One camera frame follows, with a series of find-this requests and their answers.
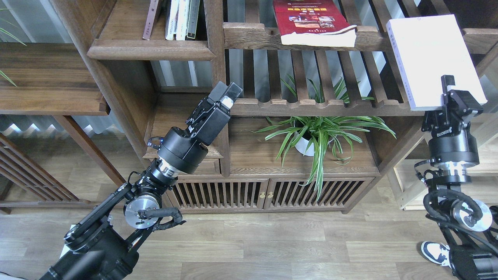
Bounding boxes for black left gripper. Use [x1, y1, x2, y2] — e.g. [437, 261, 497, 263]
[148, 81, 243, 174]

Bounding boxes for light wooden shelf frame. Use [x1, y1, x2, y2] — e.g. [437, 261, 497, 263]
[386, 58, 498, 211]

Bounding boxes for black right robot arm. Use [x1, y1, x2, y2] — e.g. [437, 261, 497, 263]
[414, 75, 497, 280]

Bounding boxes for white plant pot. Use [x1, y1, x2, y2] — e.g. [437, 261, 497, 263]
[294, 132, 315, 157]

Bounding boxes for white floor stand leg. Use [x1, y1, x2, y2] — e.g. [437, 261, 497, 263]
[59, 223, 82, 259]

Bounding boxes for white upright book middle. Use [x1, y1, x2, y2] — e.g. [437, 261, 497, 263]
[175, 0, 190, 41]

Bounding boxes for white lavender paperback book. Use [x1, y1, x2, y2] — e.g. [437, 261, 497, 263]
[386, 14, 487, 111]

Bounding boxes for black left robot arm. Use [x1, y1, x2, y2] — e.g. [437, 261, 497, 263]
[42, 82, 242, 280]

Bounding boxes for dark green upright book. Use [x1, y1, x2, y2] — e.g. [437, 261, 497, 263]
[186, 0, 200, 40]

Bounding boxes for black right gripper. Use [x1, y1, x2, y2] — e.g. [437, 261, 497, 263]
[421, 75, 483, 168]

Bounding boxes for green spider plant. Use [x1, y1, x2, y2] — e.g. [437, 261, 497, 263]
[250, 74, 396, 201]

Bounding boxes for dark wooden bookshelf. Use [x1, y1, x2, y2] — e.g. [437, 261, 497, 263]
[50, 0, 498, 215]

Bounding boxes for white upright book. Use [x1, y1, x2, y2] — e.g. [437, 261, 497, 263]
[164, 0, 179, 40]
[175, 0, 190, 41]

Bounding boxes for red paperback book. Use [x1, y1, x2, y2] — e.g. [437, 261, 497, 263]
[273, 0, 356, 47]

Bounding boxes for maroon book Chinese characters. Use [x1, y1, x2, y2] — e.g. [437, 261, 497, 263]
[142, 0, 163, 40]

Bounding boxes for blue white sneaker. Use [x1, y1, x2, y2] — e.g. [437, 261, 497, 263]
[421, 241, 450, 266]

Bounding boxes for white upright book left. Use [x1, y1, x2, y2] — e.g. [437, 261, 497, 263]
[164, 0, 179, 40]

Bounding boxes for green leaf at left edge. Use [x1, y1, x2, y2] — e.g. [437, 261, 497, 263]
[0, 27, 27, 87]

